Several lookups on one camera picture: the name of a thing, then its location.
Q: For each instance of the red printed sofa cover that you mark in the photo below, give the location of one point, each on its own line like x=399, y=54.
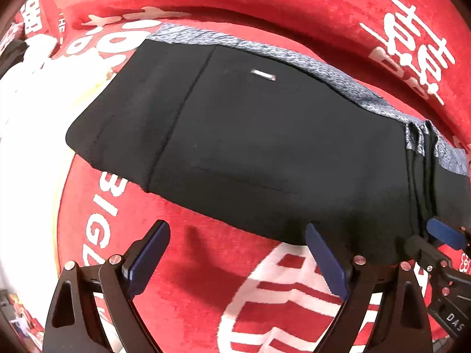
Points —
x=206, y=283

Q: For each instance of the white cloth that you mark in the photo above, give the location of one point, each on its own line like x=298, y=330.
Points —
x=29, y=117

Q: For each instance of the black pants with blue-grey stripes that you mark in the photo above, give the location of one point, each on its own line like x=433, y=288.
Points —
x=257, y=136

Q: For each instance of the dark cloth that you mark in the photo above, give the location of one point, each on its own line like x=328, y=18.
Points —
x=9, y=57

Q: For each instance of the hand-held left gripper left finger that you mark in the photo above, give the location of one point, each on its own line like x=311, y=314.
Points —
x=147, y=261

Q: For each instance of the red printed packaging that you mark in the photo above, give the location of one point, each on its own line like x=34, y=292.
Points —
x=24, y=314

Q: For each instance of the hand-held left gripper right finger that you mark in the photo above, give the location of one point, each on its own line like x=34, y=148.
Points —
x=327, y=261

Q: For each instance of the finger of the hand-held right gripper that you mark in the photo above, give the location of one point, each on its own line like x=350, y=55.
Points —
x=423, y=252
x=445, y=233

